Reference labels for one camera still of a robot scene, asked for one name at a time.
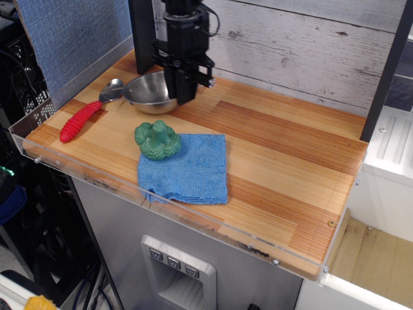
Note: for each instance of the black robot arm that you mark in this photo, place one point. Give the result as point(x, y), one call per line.
point(187, 7)

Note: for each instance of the clear acrylic guard rail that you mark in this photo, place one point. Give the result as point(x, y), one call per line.
point(290, 164)

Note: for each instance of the black right vertical post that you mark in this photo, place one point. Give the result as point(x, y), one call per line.
point(389, 70)

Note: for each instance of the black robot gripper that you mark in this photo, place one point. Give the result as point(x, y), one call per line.
point(185, 50)

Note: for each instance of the black vertical post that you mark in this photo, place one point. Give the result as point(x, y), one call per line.
point(143, 33)
point(389, 70)

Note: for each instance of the blue folded cloth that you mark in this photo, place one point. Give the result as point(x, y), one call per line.
point(197, 174)

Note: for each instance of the black plastic crate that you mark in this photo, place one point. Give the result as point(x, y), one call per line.
point(23, 86)

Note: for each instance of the red handled metal spoon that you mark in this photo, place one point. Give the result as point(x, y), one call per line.
point(111, 92)

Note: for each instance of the black left vertical post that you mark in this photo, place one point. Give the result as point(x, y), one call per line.
point(143, 33)

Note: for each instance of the stainless steel mixing bowl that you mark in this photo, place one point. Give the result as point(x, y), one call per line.
point(149, 93)

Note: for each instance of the blue fabric panel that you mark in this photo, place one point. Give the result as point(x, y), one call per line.
point(75, 41)

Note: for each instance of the green toy broccoli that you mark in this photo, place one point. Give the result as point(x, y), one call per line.
point(157, 141)

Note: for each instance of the yellow object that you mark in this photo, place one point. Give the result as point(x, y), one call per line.
point(39, 303)

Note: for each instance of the grey water dispenser panel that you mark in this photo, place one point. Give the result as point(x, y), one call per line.
point(178, 279)

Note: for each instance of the silver toy fridge cabinet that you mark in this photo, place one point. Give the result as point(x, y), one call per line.
point(118, 226)

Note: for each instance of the white toy sink counter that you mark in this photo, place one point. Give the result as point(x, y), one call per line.
point(370, 263)

